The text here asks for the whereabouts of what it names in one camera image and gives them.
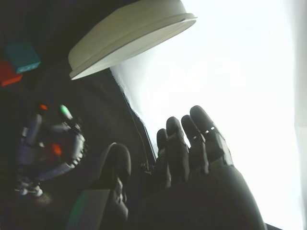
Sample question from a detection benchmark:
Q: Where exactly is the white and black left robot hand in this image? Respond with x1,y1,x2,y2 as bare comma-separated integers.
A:
66,105,266,230

